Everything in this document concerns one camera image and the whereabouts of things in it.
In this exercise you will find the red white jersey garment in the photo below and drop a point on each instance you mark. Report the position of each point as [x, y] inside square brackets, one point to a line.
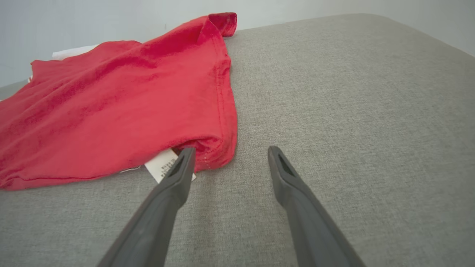
[111, 111]

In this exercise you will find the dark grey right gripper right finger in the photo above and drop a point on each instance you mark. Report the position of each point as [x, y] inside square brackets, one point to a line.
[308, 222]

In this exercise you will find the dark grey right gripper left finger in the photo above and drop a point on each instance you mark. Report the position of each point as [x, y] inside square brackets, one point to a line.
[159, 211]

